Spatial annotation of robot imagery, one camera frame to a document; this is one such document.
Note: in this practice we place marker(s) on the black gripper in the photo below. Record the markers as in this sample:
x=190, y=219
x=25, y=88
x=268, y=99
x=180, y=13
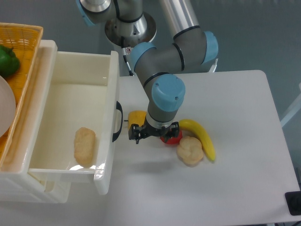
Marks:
x=137, y=132

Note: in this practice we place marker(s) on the white drawer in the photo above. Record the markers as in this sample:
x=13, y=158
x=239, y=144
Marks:
x=83, y=92

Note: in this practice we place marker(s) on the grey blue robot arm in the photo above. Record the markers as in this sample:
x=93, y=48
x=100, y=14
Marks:
x=156, y=68

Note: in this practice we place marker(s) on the white drawer cabinet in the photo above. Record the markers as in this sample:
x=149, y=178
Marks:
x=16, y=184

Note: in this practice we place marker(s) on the red bell pepper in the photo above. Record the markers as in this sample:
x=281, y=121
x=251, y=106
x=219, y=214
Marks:
x=172, y=140

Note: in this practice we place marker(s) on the yellow bell pepper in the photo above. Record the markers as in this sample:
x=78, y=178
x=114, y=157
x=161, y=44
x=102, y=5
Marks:
x=136, y=117

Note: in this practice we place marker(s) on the yellow banana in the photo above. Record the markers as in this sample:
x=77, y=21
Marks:
x=201, y=134

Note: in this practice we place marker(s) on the round bread bun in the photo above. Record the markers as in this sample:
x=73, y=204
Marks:
x=190, y=150

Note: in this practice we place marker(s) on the long bread roll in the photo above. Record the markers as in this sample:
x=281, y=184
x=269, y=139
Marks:
x=84, y=143

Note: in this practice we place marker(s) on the white plate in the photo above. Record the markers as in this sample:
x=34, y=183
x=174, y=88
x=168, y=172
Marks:
x=7, y=106

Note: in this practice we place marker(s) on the black device at edge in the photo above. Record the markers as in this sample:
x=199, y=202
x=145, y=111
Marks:
x=293, y=200

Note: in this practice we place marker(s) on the yellow woven basket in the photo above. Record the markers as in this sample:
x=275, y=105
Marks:
x=25, y=39

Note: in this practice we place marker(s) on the green bell pepper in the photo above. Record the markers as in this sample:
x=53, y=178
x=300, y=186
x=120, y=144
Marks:
x=9, y=63

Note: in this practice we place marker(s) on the black drawer handle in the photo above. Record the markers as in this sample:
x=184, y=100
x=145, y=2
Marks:
x=119, y=122

